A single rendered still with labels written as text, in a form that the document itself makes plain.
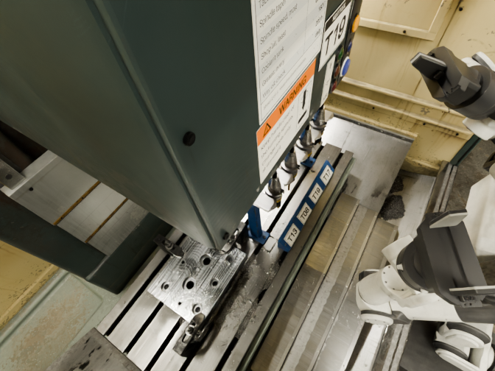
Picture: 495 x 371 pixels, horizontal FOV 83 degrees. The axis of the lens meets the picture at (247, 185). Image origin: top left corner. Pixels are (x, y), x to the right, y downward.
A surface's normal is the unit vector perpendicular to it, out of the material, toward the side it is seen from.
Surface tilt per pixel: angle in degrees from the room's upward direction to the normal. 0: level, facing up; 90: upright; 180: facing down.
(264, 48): 90
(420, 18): 90
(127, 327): 0
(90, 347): 24
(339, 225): 7
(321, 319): 8
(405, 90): 90
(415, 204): 17
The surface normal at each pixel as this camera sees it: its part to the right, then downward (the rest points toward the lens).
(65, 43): -0.53, 0.73
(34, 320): -0.08, -0.54
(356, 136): -0.29, -0.20
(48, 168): 0.84, 0.41
